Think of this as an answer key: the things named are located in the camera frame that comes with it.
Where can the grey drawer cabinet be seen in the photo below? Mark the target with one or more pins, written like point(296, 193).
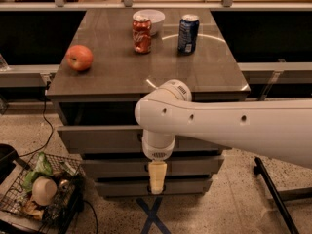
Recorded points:
point(106, 94)

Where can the green snack bag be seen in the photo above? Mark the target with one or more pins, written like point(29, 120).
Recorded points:
point(43, 168)

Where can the black metal stand leg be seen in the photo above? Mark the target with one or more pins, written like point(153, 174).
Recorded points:
point(280, 197)

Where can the blue tape cross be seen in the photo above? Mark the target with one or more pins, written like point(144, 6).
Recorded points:
point(152, 218)

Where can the blue soda can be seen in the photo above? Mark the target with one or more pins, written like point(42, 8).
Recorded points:
point(187, 34)

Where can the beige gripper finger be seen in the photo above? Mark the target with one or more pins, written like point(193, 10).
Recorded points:
point(157, 172)

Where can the grey bottom drawer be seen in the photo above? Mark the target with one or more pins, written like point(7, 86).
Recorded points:
point(132, 188)

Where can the black wire basket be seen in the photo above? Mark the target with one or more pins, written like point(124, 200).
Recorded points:
point(24, 216)

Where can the white bowl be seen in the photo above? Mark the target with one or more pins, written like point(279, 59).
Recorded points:
point(156, 17)

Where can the beige cup in basket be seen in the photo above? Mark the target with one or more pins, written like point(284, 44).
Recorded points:
point(43, 191)

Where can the red apple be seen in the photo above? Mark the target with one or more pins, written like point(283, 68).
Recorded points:
point(79, 57)

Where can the grey drawer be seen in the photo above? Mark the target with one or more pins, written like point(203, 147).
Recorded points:
point(132, 188)
point(101, 139)
point(138, 167)

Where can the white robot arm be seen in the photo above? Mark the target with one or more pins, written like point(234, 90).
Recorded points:
point(280, 129)

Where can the grey middle drawer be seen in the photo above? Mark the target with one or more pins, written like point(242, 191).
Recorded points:
point(138, 167)

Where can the grey top drawer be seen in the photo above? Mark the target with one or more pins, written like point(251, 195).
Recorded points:
point(101, 139)

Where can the red cola can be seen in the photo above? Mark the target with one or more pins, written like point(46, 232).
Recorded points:
point(141, 34)

